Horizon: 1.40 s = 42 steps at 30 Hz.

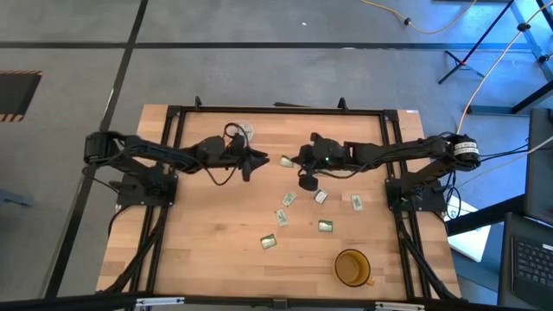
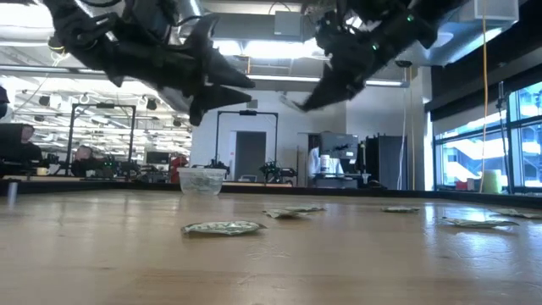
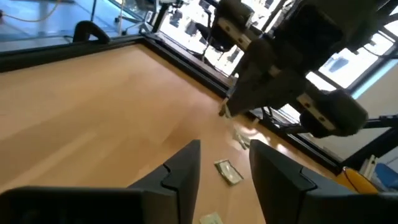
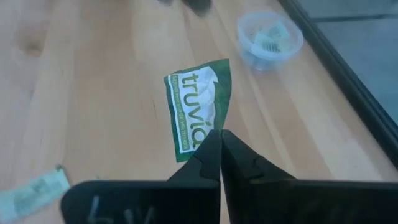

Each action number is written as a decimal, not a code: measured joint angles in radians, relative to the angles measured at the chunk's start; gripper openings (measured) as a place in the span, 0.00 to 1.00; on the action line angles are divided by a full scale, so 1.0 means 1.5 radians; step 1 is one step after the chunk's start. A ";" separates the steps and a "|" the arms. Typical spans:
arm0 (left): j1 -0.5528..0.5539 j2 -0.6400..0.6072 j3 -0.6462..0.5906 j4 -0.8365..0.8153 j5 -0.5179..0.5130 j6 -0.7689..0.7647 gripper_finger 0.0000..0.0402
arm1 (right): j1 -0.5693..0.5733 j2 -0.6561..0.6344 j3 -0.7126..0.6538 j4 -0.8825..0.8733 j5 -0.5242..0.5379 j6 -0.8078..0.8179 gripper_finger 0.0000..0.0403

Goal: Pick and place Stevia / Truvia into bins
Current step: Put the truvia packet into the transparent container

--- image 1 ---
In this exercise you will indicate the silver metal bracket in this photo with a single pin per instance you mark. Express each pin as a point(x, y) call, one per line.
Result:
point(399, 306)
point(160, 301)

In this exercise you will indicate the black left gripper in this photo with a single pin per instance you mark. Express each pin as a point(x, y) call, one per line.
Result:
point(238, 157)

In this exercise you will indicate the black tripod stand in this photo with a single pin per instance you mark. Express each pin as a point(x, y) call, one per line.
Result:
point(475, 43)

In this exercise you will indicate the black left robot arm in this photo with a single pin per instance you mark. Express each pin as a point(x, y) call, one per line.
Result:
point(151, 151)

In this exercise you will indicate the black metal bar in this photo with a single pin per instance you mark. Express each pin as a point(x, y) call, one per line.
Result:
point(488, 216)

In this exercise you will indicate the black aluminium table frame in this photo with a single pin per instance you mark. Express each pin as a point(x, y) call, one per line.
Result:
point(281, 110)

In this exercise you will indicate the amber glass mug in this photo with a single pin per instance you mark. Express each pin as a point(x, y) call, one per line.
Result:
point(352, 268)

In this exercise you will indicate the white box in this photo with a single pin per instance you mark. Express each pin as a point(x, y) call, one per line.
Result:
point(473, 244)

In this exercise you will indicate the black gantry beam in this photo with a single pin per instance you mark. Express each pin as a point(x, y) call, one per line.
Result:
point(233, 302)

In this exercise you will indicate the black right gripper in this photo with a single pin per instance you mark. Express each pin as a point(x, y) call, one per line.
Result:
point(313, 155)

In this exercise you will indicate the black laptop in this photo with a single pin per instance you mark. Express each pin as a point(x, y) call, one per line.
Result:
point(533, 263)

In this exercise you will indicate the dollar bill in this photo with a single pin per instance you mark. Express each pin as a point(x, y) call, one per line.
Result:
point(282, 217)

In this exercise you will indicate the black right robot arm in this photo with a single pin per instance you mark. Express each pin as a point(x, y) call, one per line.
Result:
point(389, 151)

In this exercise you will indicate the black floor hatch striped border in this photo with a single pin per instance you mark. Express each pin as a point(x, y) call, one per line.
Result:
point(17, 93)

